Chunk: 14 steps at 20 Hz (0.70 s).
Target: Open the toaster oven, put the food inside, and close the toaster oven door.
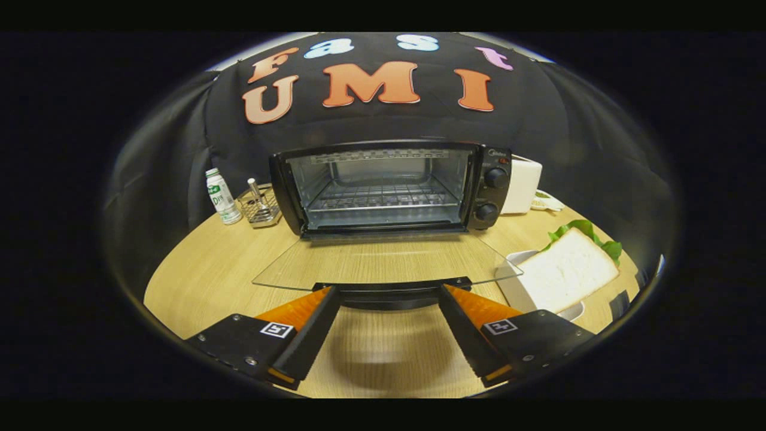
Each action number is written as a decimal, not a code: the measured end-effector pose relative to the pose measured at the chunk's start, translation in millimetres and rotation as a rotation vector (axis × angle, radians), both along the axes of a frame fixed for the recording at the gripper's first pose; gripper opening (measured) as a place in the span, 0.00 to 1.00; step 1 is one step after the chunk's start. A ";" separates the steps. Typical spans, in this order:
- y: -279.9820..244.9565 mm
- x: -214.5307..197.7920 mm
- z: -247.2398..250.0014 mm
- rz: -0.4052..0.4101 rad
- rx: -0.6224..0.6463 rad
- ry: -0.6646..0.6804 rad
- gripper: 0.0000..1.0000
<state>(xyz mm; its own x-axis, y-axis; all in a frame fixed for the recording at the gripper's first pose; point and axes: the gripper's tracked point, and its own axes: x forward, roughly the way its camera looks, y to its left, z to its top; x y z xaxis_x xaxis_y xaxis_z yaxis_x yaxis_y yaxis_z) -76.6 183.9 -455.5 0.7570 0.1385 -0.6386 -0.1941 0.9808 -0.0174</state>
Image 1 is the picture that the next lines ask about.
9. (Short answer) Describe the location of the metal wire basket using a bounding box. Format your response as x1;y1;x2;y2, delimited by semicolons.
236;184;283;229

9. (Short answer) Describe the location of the white divided grain dish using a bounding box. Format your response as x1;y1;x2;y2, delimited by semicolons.
531;190;564;212

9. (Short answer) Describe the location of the white bottle green label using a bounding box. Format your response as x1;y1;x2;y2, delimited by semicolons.
205;168;243;226

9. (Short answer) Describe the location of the lettuce sandwich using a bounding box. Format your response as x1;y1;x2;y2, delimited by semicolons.
518;219;623;314

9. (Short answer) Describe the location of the black backdrop cloth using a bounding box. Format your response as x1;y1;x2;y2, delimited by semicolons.
102;33;680;288

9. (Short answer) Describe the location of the black toaster oven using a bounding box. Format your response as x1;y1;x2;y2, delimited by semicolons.
251;139;524;312

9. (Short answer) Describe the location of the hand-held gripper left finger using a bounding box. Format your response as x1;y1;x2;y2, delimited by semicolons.
186;286;342;391

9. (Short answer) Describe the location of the white plastic tray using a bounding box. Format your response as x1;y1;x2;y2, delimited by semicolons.
496;250;586;322

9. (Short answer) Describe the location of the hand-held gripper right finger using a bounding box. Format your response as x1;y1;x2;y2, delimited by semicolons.
437;284;596;388

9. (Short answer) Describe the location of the white pop-up toaster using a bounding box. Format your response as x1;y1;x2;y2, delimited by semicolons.
501;157;543;215

